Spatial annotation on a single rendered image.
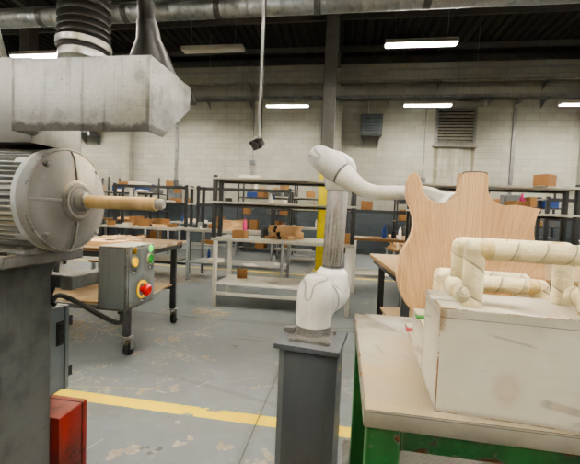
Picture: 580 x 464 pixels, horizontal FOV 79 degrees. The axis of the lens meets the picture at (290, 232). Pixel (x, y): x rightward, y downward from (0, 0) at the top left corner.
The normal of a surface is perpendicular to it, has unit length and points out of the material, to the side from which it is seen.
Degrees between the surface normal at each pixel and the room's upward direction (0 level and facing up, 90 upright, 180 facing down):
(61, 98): 90
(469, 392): 90
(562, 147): 90
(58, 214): 94
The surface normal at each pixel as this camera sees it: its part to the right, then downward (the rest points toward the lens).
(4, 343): 0.99, 0.05
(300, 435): -0.29, 0.04
